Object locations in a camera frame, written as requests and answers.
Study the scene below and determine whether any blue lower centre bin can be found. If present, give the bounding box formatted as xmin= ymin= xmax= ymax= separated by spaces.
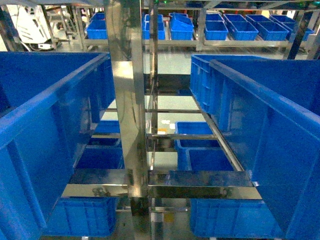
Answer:
xmin=174 ymin=121 xmax=234 ymax=171

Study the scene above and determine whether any steel rack upright post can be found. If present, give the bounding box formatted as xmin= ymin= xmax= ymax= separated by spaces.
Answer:
xmin=103 ymin=0 xmax=152 ymax=240

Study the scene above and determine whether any large blue right bin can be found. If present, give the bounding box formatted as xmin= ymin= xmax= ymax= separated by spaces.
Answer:
xmin=210 ymin=59 xmax=320 ymax=240

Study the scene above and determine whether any large blue upper left bin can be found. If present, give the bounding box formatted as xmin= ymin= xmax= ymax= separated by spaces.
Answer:
xmin=0 ymin=52 xmax=115 ymax=240

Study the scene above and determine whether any large blue bin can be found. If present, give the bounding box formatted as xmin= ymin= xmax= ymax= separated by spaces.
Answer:
xmin=0 ymin=52 xmax=115 ymax=240
xmin=210 ymin=59 xmax=320 ymax=240

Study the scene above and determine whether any blue bin behind right bin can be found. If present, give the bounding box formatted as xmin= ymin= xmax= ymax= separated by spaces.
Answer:
xmin=189 ymin=54 xmax=265 ymax=114

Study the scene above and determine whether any blue bottom left bin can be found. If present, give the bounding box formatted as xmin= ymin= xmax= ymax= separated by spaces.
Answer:
xmin=42 ymin=197 xmax=119 ymax=237

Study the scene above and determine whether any blue bottom right bin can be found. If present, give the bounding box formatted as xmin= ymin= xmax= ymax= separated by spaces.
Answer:
xmin=190 ymin=198 xmax=285 ymax=239

